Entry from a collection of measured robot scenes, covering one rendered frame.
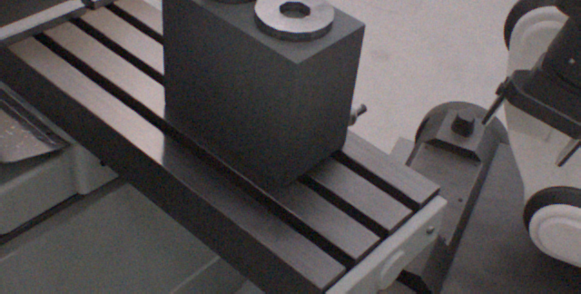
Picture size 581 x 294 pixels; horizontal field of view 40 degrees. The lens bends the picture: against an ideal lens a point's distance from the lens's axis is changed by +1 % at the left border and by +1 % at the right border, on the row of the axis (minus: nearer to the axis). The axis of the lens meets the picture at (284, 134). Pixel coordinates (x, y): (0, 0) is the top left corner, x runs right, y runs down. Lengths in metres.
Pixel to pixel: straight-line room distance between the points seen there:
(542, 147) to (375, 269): 0.49
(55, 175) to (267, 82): 0.41
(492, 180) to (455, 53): 1.40
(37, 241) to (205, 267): 0.49
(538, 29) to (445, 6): 2.07
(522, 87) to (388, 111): 1.61
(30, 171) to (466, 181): 0.80
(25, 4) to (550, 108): 0.73
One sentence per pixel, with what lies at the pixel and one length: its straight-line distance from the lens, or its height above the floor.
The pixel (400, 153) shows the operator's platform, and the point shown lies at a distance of 1.86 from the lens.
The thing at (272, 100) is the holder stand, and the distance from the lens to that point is 0.90.
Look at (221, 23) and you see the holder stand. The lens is 0.91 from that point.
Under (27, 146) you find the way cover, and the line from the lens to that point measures 1.12.
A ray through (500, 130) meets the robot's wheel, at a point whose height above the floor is 0.57.
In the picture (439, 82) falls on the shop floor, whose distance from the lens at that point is 2.80.
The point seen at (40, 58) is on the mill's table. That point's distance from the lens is 1.17.
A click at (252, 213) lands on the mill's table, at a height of 0.94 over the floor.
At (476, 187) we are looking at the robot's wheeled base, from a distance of 1.55.
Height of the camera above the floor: 1.62
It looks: 41 degrees down
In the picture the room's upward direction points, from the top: 6 degrees clockwise
